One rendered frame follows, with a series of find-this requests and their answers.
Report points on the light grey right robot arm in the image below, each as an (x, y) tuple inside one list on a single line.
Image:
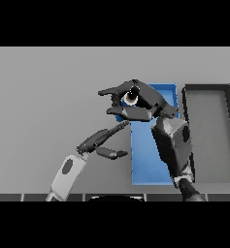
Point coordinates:
[(174, 145)]

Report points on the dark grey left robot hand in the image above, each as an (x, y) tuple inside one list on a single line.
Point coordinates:
[(98, 139)]

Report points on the blue bin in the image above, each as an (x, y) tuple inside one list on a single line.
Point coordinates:
[(148, 155)]

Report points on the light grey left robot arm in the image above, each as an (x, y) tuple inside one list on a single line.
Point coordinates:
[(65, 177)]

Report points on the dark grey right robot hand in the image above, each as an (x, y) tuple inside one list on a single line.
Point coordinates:
[(145, 97)]

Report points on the dark grey bin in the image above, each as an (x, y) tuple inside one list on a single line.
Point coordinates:
[(210, 135)]

